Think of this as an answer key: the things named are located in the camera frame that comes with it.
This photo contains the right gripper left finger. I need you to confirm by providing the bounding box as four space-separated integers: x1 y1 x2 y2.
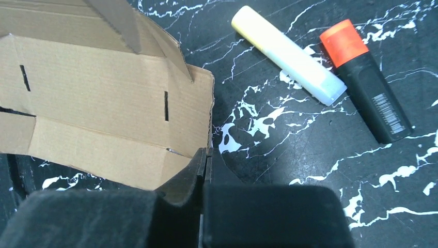
1 148 208 247

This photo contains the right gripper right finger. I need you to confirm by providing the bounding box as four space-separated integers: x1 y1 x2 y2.
202 149 355 247

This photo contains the brown cardboard box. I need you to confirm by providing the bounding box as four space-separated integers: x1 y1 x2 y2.
1 1 214 190

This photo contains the yellow highlighter marker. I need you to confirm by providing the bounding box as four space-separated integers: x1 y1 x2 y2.
231 6 347 106

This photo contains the orange capped black marker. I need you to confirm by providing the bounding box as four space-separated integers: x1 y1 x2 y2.
319 19 413 144

